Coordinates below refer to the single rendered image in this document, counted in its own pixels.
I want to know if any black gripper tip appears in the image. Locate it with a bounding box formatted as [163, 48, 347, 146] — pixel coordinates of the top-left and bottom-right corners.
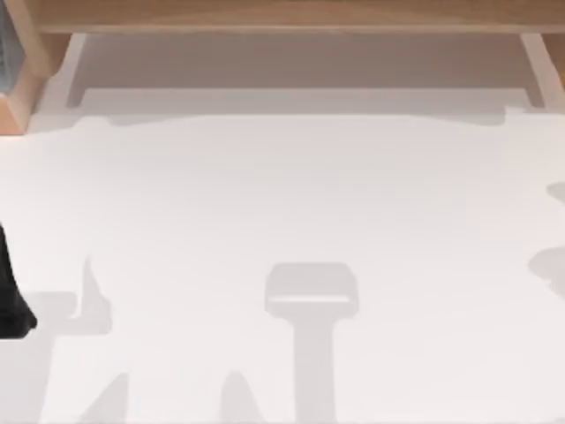
[0, 225, 38, 340]

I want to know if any wooden cupboard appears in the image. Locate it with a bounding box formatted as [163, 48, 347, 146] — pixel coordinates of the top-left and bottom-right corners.
[8, 0, 565, 111]

